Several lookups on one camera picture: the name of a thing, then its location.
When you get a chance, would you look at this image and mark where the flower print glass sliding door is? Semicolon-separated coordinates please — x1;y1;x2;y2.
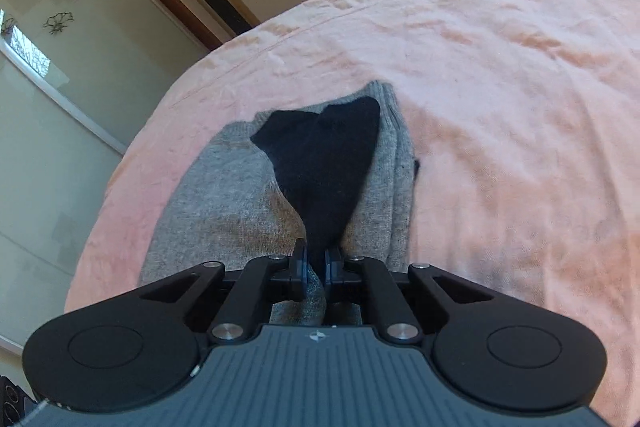
0;0;211;353

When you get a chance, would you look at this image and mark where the grey sweater with navy sleeves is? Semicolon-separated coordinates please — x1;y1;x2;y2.
140;79;421;327

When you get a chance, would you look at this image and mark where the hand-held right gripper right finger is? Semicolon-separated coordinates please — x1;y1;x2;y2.
324;247;495;345

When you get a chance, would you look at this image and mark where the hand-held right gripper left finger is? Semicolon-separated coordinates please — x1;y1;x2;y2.
139;239;308;345

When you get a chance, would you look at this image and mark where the pink bed sheet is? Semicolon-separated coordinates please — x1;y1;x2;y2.
65;0;640;413

